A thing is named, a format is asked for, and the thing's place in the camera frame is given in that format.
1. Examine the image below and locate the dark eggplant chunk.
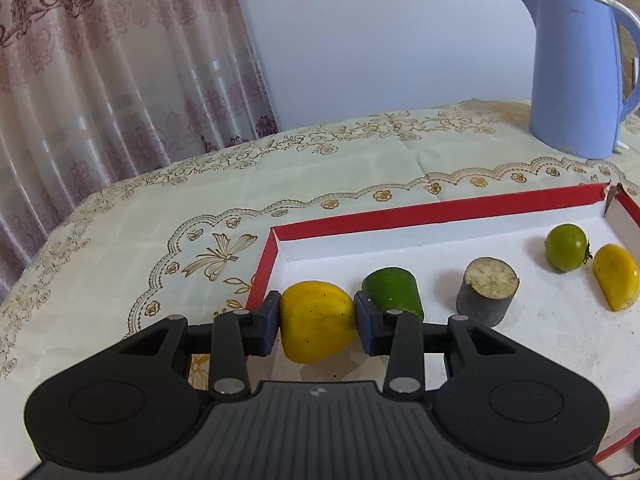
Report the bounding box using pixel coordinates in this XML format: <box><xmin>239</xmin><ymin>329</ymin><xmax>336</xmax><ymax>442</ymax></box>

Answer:
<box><xmin>456</xmin><ymin>257</ymin><xmax>521</xmax><ymax>328</ymax></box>

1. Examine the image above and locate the yellow mango half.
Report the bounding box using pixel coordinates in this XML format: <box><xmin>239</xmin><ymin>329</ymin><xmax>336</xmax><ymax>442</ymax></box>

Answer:
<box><xmin>279</xmin><ymin>280</ymin><xmax>357</xmax><ymax>365</ymax></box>
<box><xmin>592</xmin><ymin>243</ymin><xmax>640</xmax><ymax>311</ymax></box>

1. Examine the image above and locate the light blue electric kettle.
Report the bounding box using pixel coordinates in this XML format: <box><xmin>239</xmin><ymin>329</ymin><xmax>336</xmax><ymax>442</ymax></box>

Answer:
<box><xmin>521</xmin><ymin>0</ymin><xmax>640</xmax><ymax>159</ymax></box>

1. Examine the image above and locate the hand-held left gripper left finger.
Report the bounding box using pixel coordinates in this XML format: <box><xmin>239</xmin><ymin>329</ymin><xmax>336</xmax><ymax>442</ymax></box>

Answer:
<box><xmin>117</xmin><ymin>290</ymin><xmax>282</xmax><ymax>401</ymax></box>

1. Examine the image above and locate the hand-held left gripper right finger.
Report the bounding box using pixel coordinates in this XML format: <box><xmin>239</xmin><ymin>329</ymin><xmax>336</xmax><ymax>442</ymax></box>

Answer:
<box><xmin>353</xmin><ymin>290</ymin><xmax>506</xmax><ymax>402</ymax></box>

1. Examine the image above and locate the green cucumber chunk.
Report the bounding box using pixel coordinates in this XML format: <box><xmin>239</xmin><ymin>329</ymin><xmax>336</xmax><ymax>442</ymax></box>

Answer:
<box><xmin>362</xmin><ymin>266</ymin><xmax>426</xmax><ymax>322</ymax></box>

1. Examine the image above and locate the beige floral curtain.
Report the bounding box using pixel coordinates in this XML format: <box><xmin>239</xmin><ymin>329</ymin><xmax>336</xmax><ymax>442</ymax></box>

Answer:
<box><xmin>0</xmin><ymin>0</ymin><xmax>281</xmax><ymax>301</ymax></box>

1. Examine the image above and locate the red shallow cardboard box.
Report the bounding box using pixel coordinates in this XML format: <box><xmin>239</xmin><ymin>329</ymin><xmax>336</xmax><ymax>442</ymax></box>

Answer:
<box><xmin>245</xmin><ymin>182</ymin><xmax>640</xmax><ymax>465</ymax></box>

